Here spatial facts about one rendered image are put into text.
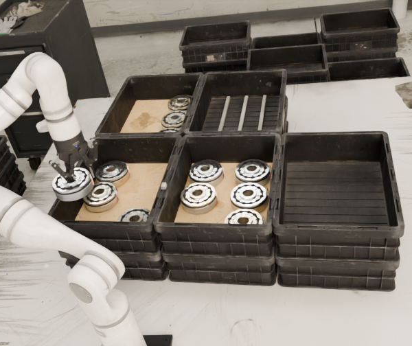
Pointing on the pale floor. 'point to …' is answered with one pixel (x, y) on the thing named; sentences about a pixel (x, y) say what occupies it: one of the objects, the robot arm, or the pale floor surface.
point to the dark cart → (97, 74)
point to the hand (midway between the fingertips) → (82, 176)
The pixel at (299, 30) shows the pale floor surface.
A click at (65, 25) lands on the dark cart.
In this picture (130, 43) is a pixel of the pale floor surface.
